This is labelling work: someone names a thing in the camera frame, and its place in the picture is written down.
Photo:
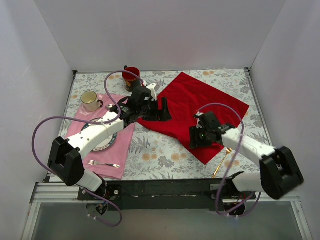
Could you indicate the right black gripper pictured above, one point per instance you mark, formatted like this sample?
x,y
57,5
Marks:
x,y
194,139

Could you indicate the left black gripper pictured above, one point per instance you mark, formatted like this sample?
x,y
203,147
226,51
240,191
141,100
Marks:
x,y
157,113

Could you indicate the gold fork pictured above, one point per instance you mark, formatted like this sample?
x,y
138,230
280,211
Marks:
x,y
227,152

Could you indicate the red cloth napkin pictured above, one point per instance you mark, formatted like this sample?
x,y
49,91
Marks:
x,y
185,96

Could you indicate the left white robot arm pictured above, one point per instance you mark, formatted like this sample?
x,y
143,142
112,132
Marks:
x,y
66,155

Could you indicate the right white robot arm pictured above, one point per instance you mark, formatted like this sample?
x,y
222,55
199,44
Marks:
x,y
278,173

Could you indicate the floral tablecloth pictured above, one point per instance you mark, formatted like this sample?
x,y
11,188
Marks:
x,y
154,156

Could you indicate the black red mug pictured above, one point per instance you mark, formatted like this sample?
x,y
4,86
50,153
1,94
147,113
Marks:
x,y
131,82

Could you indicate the silver spoon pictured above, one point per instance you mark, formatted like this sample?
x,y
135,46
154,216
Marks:
x,y
111,107

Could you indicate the white plate teal rim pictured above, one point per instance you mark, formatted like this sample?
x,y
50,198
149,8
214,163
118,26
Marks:
x,y
107,143

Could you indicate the pink cloth placemat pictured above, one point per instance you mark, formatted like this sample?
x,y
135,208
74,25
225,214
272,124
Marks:
x,y
116,154

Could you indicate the cream enamel mug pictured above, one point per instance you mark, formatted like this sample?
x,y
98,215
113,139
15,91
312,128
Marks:
x,y
90,101

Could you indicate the silver fork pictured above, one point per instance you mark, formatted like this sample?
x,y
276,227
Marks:
x,y
96,163

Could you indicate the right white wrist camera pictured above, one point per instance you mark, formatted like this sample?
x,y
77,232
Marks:
x,y
197,117

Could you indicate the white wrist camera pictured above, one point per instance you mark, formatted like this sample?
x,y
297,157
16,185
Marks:
x,y
197,117
153,87

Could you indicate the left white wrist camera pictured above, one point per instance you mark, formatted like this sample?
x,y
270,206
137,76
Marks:
x,y
153,87

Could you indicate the black mounting base plate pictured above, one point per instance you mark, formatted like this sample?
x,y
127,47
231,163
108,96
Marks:
x,y
163,194

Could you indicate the aluminium frame rail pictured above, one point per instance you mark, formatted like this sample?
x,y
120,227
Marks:
x,y
57,192

